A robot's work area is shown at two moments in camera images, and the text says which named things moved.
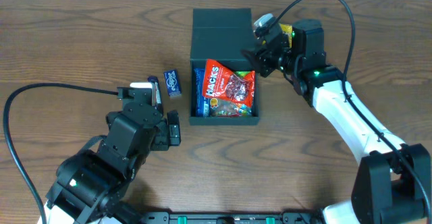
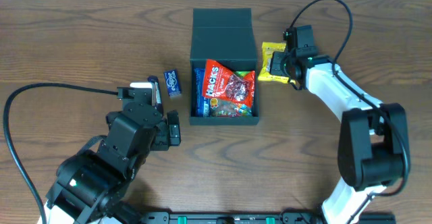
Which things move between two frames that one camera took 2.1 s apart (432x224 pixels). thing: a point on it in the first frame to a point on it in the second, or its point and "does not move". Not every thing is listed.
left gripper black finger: x=174 y=127 does not move
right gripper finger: x=253 y=56 to x=277 y=63
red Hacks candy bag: x=221 y=82 does not move
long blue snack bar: x=202 y=104 does not move
